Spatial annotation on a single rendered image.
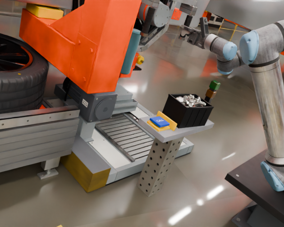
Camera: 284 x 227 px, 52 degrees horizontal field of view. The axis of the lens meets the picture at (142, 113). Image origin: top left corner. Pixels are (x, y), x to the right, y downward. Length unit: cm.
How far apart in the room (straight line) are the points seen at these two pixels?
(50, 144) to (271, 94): 99
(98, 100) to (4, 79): 51
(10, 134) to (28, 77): 26
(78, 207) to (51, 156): 28
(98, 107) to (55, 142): 30
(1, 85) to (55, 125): 29
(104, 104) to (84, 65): 39
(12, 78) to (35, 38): 37
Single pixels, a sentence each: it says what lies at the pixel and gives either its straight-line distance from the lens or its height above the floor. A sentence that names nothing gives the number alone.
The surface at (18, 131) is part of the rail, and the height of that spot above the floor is 32.
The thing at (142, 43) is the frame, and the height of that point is 63.
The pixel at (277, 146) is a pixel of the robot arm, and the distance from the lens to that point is 139.
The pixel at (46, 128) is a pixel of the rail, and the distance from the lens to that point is 138.
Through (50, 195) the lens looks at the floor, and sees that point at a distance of 152.
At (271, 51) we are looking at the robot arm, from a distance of 122.
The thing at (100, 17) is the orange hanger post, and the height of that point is 84.
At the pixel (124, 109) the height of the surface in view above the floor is 12.
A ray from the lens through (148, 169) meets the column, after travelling 160.
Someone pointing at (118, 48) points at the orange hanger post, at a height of 73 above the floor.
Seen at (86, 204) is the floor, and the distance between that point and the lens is 151.
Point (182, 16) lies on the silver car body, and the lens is 240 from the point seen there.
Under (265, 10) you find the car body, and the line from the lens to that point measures 416.
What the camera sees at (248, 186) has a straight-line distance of 157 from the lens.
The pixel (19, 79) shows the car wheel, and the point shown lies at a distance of 135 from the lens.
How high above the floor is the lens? 107
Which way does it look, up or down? 26 degrees down
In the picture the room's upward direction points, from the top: 19 degrees clockwise
